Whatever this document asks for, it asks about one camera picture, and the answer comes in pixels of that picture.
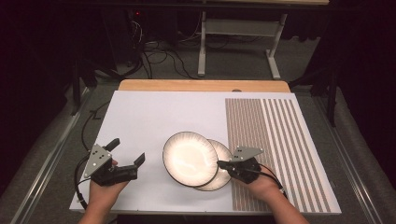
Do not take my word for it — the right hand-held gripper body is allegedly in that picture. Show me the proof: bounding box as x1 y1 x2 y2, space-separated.
224 146 265 185

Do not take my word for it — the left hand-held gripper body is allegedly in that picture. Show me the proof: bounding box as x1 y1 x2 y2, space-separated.
83 143 138 188

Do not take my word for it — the white plate grey rim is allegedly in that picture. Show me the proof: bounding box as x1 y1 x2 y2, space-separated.
195 138 234 192

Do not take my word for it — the white plate dark rim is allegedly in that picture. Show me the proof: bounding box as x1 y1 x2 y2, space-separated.
162 131 219 189

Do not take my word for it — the person's right hand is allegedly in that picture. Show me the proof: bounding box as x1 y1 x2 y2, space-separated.
245 167 284 203

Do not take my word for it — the person's left hand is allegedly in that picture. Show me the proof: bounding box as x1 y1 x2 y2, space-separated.
88 159 129 207

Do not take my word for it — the white table board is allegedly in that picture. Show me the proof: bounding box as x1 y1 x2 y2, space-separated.
68 90 343 217

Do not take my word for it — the striped placemat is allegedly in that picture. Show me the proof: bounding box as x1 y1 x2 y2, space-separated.
224 97 332 214

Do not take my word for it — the black metal stand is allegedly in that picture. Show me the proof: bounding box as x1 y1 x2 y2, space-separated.
289 66 340 128
69 58 98 117

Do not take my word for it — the wooden table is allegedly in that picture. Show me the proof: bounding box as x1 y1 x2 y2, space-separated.
118 78 291 93

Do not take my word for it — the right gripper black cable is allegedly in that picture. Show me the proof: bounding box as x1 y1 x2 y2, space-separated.
248 163 289 200

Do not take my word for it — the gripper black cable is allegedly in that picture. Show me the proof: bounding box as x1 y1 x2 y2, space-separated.
73 154 94 210
248 163 289 200

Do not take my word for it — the black floor cable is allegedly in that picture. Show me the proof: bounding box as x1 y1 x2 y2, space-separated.
80 100 112 154

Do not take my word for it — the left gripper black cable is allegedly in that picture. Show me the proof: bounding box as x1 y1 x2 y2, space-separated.
73 154 94 210

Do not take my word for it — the aluminium floor rail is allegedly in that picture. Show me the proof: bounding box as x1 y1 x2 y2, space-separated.
311 92 396 224
10 87 95 224

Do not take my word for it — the tangle of floor cables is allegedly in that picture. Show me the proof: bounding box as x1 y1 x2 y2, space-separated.
123 18 200 80

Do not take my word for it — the white metal desk frame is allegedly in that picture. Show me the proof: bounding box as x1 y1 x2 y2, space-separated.
197 10 289 80

